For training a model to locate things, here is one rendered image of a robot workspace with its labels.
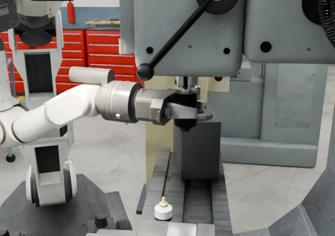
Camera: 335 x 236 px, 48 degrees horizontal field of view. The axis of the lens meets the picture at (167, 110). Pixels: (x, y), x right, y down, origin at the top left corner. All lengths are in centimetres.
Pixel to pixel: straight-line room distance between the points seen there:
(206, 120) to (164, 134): 151
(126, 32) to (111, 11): 924
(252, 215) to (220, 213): 175
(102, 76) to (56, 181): 84
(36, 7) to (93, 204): 97
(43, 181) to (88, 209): 25
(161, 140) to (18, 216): 123
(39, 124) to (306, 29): 61
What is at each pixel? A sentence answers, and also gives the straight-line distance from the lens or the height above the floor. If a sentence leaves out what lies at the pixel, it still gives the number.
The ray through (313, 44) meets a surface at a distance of 66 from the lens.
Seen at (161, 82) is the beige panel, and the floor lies 90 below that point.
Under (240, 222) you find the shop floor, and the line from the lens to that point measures 269.
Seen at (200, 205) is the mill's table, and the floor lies 90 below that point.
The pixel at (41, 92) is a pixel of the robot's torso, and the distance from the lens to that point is 144.
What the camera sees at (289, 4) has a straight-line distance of 64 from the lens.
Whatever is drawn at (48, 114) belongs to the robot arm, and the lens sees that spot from 87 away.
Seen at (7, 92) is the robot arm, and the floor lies 122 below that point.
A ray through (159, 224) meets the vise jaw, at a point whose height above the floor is 101.
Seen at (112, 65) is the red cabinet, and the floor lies 52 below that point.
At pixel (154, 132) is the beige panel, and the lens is 264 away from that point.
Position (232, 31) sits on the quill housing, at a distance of 65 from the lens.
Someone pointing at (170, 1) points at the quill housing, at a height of 144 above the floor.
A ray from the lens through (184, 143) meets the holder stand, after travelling 114.
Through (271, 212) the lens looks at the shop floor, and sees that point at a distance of 285.
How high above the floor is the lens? 145
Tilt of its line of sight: 17 degrees down
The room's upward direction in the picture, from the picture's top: straight up
